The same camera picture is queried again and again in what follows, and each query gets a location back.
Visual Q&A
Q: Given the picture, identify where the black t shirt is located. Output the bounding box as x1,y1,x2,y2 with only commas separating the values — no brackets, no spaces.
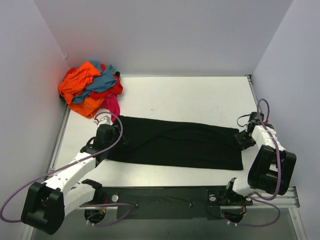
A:
107,115,244,171

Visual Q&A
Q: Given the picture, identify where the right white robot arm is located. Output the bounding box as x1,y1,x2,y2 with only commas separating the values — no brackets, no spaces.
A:
223,112,297,205

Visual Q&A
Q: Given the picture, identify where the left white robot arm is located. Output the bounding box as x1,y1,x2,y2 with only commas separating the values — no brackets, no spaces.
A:
20,124,123,235

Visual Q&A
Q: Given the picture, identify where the pink t shirt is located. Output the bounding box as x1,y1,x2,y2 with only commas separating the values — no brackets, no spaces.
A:
101,93,121,117

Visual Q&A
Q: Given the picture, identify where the red t shirt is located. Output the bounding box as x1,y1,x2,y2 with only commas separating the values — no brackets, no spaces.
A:
66,67,124,101

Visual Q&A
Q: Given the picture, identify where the blue t shirt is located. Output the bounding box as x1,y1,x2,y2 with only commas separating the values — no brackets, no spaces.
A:
72,61,117,104

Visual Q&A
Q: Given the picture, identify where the orange t shirt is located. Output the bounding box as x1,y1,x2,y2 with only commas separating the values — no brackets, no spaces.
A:
58,61,104,119

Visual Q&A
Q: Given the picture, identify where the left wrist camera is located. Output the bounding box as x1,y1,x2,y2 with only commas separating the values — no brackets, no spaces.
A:
93,114,112,125

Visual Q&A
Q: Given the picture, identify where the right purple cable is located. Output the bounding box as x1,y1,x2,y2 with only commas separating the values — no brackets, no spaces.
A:
221,98,283,227

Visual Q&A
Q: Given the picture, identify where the aluminium frame rail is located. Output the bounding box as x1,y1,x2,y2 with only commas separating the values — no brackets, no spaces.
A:
30,186,300,210

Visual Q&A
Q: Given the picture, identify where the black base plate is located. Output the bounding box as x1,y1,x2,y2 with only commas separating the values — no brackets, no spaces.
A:
89,186,253,220

